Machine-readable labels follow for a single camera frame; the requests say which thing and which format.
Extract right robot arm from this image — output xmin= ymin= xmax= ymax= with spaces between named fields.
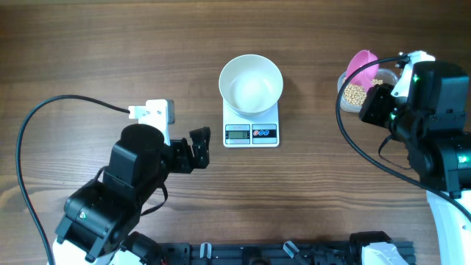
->
xmin=359 ymin=61 xmax=470 ymax=264

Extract pink plastic scoop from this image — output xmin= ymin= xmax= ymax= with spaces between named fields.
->
xmin=344 ymin=49 xmax=380 ymax=93

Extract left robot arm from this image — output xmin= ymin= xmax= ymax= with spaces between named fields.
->
xmin=55 ymin=124 xmax=210 ymax=262

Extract clear plastic container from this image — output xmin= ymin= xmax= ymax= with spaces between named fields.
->
xmin=340 ymin=68 xmax=398 ymax=113

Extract left black cable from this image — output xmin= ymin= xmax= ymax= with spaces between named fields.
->
xmin=15 ymin=94 xmax=131 ymax=265

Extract black cable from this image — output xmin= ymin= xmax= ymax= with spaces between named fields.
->
xmin=335 ymin=54 xmax=471 ymax=222
xmin=15 ymin=94 xmax=131 ymax=265

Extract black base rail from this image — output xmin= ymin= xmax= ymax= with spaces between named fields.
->
xmin=121 ymin=230 xmax=417 ymax=265

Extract soybeans in container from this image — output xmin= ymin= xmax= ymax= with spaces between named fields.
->
xmin=344 ymin=84 xmax=366 ymax=106

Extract right black cable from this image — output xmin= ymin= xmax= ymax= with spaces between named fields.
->
xmin=335 ymin=54 xmax=471 ymax=222

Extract white bowl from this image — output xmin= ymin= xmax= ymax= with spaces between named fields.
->
xmin=219 ymin=54 xmax=284 ymax=116

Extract white digital kitchen scale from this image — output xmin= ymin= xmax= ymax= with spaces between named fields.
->
xmin=223 ymin=102 xmax=280 ymax=148

